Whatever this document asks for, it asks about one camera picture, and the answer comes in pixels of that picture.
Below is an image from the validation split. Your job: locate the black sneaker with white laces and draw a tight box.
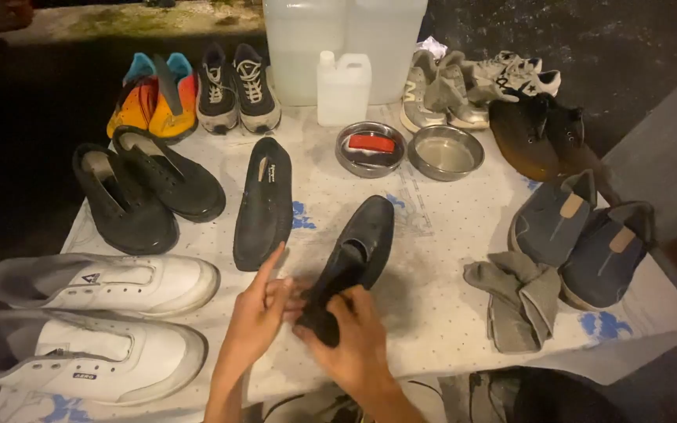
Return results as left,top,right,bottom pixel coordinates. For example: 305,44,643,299
232,43,282,134
195,42,240,135

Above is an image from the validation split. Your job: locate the dark bag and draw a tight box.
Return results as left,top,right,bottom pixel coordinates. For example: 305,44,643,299
468,367,630,423

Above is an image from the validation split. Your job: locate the crumpled white cloth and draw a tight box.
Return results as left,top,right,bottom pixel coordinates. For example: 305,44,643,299
414,36,449,61

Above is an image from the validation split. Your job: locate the white sneaker with black star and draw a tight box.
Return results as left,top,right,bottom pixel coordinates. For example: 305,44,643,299
488,69,562,102
472,51,543,83

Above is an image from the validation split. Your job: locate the blue-grey canvas shoe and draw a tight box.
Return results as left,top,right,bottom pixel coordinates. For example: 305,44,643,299
508,170,598,269
558,201,657,311

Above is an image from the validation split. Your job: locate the orange and blue sports shoe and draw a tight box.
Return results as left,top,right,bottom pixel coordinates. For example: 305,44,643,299
106,53,158,139
148,52,199,142

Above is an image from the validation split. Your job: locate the steel bowl with water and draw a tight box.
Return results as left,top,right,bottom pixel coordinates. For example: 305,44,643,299
407,125,485,182

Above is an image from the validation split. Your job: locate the dark brown leather shoe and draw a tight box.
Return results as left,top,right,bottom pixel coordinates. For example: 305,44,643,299
488,94,564,183
541,94,623,208

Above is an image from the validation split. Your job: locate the black lace-up shoe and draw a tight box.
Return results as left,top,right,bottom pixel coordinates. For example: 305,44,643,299
112,125,227,223
72,143,180,256

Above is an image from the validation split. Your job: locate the large translucent plastic jerrycan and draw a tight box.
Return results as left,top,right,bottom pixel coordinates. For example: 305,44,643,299
346,0,429,106
262,0,349,107

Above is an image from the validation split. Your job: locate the black leather loafer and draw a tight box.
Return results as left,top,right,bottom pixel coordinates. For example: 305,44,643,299
233,137,294,273
295,195,396,348

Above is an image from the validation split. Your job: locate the small white plastic jerrycan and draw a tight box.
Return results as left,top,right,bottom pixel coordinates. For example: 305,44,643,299
317,51,373,128

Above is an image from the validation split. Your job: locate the person's left hand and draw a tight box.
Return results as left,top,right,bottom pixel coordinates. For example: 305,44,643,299
220,241,309,367

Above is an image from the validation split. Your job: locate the person's right hand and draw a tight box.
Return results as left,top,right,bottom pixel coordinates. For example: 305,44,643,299
291,285,396,401

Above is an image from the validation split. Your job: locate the grey cloth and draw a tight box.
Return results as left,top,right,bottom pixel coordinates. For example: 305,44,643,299
463,251,562,354

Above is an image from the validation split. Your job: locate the red soap bar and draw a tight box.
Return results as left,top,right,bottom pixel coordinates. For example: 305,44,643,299
348,134,396,155

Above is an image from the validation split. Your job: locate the grey silver sneaker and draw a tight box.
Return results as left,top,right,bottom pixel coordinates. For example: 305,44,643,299
427,51,491,130
400,50,449,134

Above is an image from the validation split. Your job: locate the white dotted table cover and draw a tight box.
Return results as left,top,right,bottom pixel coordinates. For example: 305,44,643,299
0,101,677,423

